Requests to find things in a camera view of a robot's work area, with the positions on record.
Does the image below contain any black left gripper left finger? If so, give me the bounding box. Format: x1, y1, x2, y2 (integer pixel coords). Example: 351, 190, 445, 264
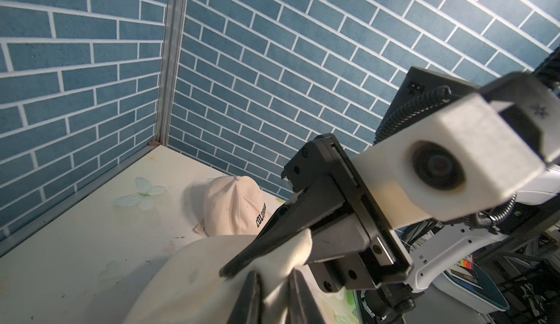
227, 271, 263, 324

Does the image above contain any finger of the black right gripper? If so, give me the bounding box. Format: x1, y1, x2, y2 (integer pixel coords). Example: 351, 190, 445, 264
219, 177, 349, 278
306, 214, 370, 264

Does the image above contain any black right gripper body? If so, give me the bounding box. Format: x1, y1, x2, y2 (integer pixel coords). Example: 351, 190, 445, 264
281, 134, 413, 293

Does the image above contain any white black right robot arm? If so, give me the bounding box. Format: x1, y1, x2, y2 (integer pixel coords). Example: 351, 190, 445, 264
220, 51, 559, 323

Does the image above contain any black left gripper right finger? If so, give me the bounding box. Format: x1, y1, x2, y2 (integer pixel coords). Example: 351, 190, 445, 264
286, 269, 325, 324

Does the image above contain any beige baseball cap with text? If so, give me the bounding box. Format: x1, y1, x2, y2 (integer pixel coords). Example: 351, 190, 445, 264
193, 176, 271, 237

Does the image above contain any cream cap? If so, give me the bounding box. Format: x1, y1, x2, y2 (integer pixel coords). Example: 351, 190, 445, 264
124, 229, 358, 323

